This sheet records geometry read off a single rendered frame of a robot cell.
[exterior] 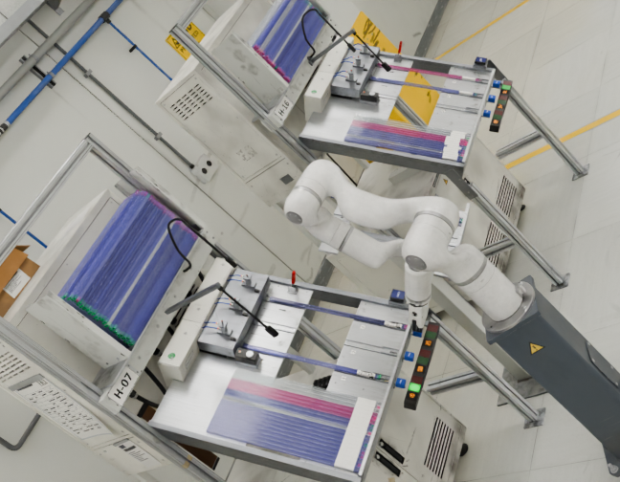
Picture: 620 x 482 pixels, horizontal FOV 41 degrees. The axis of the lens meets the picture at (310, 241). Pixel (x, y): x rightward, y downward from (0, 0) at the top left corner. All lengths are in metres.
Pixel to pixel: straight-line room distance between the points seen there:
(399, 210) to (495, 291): 0.37
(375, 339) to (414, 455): 0.56
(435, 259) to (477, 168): 1.81
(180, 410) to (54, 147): 2.26
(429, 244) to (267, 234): 3.01
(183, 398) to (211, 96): 1.41
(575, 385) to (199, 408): 1.19
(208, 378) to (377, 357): 0.57
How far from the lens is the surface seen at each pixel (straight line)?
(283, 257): 5.30
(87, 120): 4.89
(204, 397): 2.81
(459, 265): 2.43
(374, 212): 2.44
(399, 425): 3.20
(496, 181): 4.22
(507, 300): 2.54
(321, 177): 2.52
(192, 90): 3.68
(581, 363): 2.69
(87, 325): 2.67
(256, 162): 3.80
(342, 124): 3.67
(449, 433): 3.41
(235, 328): 2.88
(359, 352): 2.84
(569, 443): 3.20
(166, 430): 2.76
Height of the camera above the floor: 2.12
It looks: 20 degrees down
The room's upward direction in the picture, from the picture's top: 48 degrees counter-clockwise
